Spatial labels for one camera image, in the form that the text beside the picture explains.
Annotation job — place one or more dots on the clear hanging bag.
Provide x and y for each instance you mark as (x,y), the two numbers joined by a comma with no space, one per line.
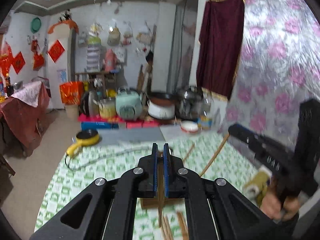
(143,37)
(127,40)

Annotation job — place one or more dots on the wooden chopstick holder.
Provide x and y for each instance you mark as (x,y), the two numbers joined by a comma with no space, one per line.
(149,202)

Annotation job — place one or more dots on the mint green rice cooker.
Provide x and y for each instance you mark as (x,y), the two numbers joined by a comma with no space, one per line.
(128,105)

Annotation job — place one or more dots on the wooden shelf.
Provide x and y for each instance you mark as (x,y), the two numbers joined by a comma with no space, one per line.
(100,73)

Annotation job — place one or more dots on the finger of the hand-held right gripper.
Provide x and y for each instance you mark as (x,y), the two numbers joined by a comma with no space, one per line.
(243,136)

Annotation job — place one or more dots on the person's right hand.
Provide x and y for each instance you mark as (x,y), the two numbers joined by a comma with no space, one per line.
(272,205)

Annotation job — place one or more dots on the red hanging bundle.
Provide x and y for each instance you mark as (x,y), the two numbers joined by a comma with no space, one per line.
(5,57)

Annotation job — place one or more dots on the black hanging utensil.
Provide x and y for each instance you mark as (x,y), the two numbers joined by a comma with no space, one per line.
(149,56)

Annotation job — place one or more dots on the yellow electric frying pan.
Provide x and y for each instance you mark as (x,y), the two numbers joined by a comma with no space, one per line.
(86,137)

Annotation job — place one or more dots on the pink thermos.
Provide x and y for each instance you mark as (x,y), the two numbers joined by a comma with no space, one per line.
(110,61)

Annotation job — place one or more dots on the clear plastic oil bottle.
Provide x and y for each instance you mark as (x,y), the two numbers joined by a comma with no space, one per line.
(206,122)

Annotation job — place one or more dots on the olive fleece-lined garment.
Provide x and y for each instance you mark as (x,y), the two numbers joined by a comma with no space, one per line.
(258,183)

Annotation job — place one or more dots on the dark red table cloth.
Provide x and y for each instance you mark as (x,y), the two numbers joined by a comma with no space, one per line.
(17,120)

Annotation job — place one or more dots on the long wooden chopstick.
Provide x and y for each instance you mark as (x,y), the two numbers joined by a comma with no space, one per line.
(160,215)
(189,152)
(213,156)

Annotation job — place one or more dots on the red low platform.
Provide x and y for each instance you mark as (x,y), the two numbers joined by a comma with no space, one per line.
(135,124)

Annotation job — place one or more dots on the wooden stool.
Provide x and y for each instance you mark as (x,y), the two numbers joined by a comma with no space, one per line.
(6,165)

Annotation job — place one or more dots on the beige hanging bag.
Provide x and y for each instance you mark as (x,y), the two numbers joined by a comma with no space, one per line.
(113,37)

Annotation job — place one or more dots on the white electric cooker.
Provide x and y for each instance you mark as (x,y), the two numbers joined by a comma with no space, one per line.
(161,111)

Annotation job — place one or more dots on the leaning wooden sticks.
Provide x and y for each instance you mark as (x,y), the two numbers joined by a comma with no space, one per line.
(143,80)

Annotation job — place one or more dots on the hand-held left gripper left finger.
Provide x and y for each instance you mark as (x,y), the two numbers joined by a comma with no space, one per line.
(155,172)

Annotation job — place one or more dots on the orange red bag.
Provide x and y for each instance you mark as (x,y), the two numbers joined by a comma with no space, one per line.
(71,92)

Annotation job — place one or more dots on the white pot with yellow band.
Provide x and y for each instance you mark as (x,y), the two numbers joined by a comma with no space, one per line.
(107,108)

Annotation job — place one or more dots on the stack of plastic drawers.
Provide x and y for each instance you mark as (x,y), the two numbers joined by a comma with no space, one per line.
(93,55)

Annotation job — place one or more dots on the white bucket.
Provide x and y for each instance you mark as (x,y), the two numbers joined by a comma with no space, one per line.
(72,111)

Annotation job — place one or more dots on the white refrigerator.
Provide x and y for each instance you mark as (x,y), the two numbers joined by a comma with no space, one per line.
(58,72)

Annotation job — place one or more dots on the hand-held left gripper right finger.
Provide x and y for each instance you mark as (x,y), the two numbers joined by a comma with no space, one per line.
(167,172)

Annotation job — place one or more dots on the metal basin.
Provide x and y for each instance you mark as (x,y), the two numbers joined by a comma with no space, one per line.
(18,86)

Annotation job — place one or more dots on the maroon curtain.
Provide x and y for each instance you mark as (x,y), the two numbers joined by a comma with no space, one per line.
(220,42)

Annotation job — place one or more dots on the bunch of wooden chopsticks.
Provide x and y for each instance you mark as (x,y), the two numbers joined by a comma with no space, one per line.
(181,226)

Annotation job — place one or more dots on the red hanging ornament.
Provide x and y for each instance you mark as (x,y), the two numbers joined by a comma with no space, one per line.
(38,61)

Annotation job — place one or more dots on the silver pressure cooker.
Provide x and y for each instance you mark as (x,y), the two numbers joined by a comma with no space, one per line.
(187,105)

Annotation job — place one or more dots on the dark bottle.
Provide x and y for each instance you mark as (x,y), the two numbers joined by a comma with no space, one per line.
(9,86)

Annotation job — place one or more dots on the red diamond paper decoration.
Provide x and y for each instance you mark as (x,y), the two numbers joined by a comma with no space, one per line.
(18,62)
(56,51)

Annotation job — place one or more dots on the red and white bowl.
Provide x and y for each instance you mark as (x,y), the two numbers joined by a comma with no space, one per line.
(189,127)

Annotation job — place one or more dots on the green plate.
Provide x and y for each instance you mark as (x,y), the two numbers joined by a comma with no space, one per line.
(36,25)

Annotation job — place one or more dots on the pink patterned cloth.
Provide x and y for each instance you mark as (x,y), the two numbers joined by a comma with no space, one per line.
(30,93)

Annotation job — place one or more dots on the black and silver kettle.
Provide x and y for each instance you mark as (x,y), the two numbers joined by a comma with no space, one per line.
(87,105)

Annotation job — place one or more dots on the orange cloth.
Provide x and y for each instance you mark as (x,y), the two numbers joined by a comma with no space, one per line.
(65,25)

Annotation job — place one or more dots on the pink floral plastic sheet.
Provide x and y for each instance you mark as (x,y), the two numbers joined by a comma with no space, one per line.
(275,55)

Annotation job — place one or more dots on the brown frying pan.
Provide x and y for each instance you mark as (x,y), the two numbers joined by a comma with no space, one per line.
(161,97)

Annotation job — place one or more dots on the green checked tablecloth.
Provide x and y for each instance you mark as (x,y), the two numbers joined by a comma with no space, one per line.
(105,175)

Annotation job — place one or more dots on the plush toy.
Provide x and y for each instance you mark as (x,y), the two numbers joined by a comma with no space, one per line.
(65,15)

